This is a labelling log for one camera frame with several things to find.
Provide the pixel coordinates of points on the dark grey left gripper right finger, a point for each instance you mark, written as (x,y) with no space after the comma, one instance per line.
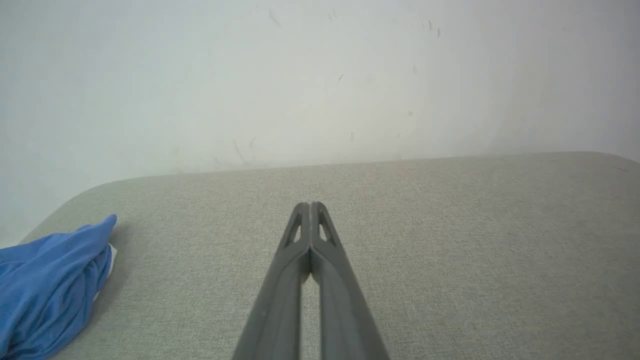
(340,310)

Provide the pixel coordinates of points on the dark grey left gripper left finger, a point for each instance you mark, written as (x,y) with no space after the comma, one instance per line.
(280,310)

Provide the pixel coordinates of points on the blue and white garment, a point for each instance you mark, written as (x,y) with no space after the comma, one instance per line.
(45,290)

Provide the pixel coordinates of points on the grey fabric sofa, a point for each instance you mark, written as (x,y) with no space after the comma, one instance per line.
(450,250)

